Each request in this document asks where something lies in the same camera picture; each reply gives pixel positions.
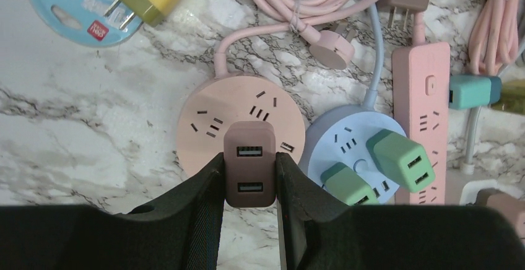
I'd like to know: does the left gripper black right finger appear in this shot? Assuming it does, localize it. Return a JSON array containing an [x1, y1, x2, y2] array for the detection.
[[276, 153, 524, 269]]

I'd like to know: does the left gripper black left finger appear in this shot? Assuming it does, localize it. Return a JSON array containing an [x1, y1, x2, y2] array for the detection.
[[1, 154, 225, 269]]

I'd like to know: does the dark green plug adapter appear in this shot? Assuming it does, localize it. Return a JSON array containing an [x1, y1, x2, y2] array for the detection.
[[366, 129, 435, 193]]

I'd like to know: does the teal plug adapter behind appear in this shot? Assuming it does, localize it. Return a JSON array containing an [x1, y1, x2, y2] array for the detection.
[[448, 74, 502, 110]]

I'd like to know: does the yellow plug adapter centre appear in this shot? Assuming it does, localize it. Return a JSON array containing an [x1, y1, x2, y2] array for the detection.
[[490, 79, 524, 115]]

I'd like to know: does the blue round power strip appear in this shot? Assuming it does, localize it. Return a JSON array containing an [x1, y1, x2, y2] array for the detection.
[[299, 105, 406, 204]]

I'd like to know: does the pink round power strip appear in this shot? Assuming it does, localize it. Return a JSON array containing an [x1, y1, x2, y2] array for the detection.
[[176, 76, 305, 177]]

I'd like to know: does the white power strip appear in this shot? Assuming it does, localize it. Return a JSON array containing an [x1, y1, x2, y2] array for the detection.
[[459, 179, 498, 206]]

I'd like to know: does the blue oval power strip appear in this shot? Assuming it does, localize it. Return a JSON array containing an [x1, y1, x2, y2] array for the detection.
[[29, 0, 142, 48]]

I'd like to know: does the grey cable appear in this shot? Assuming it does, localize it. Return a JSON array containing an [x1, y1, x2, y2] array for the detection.
[[460, 34, 525, 175]]

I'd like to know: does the pink coiled cable left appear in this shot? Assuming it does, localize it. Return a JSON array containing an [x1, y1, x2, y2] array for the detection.
[[213, 0, 401, 81]]

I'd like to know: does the pink cable bundle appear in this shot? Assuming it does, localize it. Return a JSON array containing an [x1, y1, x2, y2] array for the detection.
[[467, 0, 524, 76]]

